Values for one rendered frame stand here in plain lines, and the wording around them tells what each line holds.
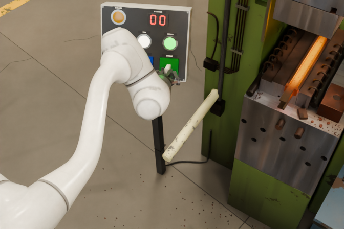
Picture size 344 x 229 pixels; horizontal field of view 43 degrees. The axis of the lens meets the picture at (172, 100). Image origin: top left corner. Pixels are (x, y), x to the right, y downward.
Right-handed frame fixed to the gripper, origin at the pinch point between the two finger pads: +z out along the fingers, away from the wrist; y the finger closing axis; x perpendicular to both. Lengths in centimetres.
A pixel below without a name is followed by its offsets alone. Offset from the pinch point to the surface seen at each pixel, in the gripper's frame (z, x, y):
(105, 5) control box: 3.8, 22.0, -24.9
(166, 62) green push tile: 3.5, 2.3, -0.9
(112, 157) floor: 70, -78, -40
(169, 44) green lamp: 3.4, 9.2, -0.1
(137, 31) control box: 3.8, 13.1, -12.6
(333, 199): -8, -43, 66
